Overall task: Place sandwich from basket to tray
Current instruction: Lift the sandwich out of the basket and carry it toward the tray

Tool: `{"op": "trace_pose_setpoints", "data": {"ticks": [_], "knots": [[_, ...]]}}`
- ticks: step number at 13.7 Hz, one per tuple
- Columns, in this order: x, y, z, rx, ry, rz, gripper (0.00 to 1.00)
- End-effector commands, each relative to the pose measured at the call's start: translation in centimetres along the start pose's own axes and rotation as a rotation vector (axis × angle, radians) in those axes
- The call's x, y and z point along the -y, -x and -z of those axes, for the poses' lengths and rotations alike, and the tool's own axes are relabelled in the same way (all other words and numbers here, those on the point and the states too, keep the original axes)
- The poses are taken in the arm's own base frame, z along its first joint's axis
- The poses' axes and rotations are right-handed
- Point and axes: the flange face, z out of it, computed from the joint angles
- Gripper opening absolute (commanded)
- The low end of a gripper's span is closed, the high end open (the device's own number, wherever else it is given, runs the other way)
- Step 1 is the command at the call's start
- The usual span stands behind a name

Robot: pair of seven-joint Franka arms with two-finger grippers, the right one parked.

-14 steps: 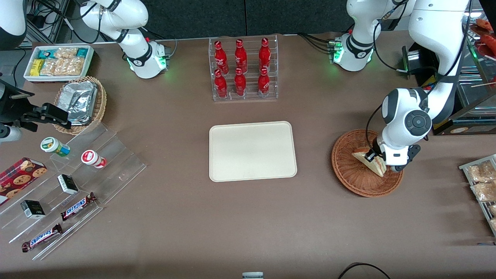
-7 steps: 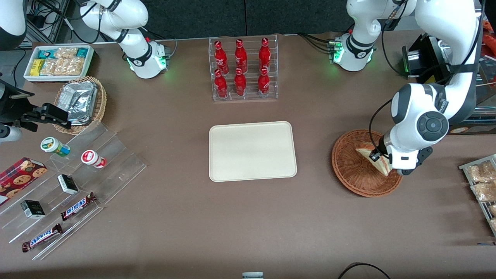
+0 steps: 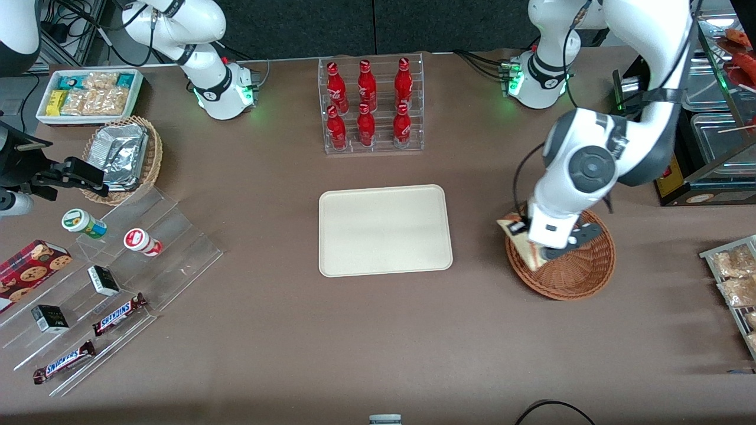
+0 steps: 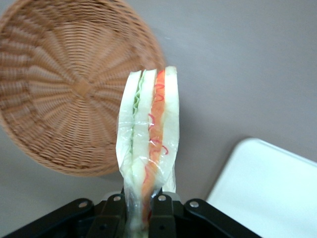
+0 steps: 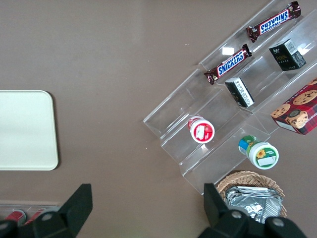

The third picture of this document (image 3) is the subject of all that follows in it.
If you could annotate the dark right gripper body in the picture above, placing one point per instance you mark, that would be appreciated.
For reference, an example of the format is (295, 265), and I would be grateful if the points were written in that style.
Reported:
(15, 164)

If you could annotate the triangular sandwich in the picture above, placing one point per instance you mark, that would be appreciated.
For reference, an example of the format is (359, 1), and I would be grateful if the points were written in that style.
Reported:
(522, 248)

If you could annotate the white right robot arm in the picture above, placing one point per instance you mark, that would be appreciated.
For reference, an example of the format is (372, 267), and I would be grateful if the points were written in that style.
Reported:
(201, 29)

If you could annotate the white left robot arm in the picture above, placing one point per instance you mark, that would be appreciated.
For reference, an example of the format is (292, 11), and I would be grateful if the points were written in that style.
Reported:
(590, 136)

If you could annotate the brown round wicker basket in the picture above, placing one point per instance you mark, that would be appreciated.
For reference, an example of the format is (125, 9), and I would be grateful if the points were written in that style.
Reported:
(585, 277)

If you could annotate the light wicker basket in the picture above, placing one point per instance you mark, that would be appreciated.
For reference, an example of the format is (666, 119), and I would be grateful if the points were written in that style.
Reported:
(153, 159)

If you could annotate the cream plastic tray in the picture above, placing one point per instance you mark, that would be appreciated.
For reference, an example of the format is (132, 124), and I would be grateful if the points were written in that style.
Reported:
(366, 236)

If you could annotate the silver foil package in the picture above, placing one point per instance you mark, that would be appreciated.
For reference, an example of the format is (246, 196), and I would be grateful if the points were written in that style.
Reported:
(118, 147)
(124, 184)

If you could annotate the green lid yogurt cup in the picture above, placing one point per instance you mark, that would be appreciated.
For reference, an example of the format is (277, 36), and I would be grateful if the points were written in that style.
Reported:
(80, 221)

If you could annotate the yellow snack packet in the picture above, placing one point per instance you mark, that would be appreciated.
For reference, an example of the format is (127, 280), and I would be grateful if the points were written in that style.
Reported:
(55, 103)

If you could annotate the clear bag of crackers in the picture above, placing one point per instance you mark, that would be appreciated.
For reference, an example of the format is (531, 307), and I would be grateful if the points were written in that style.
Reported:
(100, 80)
(74, 103)
(106, 101)

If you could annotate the red lid yogurt cup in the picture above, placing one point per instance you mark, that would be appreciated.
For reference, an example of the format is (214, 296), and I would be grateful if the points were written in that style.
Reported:
(139, 240)

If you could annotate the teal snack packet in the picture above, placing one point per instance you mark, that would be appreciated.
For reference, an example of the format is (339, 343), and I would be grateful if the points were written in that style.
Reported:
(72, 81)
(126, 79)

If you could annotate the white rectangular snack bin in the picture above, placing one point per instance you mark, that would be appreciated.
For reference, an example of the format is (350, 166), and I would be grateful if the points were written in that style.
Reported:
(137, 88)

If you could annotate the small black box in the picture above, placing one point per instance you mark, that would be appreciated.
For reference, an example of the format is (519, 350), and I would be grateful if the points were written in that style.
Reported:
(50, 319)
(103, 280)

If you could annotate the red plaid cookie box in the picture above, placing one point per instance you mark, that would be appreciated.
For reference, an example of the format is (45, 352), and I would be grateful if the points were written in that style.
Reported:
(29, 274)

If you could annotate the clear acrylic stepped display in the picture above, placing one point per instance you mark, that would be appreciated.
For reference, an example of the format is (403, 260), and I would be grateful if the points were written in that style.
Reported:
(177, 254)

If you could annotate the Snickers chocolate bar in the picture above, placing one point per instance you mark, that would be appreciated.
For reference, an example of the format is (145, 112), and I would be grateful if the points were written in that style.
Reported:
(62, 363)
(118, 314)

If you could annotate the red cola bottle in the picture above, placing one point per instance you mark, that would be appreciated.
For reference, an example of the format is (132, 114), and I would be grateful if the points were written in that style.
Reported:
(336, 88)
(365, 127)
(367, 85)
(336, 130)
(401, 127)
(403, 82)

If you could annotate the clear acrylic bottle rack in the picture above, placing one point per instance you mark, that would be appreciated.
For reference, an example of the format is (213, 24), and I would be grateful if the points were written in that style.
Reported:
(381, 141)

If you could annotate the steel food pan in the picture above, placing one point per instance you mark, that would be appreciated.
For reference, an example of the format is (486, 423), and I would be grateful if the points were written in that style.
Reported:
(709, 88)
(720, 144)

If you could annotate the clear bag of pastries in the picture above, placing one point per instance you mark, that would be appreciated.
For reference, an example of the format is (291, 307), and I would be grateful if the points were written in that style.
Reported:
(738, 292)
(752, 341)
(735, 262)
(750, 320)

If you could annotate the grey object at table edge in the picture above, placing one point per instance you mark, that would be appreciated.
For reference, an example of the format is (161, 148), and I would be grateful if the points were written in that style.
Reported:
(385, 419)

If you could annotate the red sausages on skewers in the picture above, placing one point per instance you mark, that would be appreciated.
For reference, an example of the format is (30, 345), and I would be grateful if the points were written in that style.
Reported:
(741, 59)

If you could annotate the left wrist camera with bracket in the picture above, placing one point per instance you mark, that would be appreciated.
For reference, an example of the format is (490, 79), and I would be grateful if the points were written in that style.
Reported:
(582, 235)

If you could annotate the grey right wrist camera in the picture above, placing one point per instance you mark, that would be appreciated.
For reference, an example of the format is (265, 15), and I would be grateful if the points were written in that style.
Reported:
(16, 203)

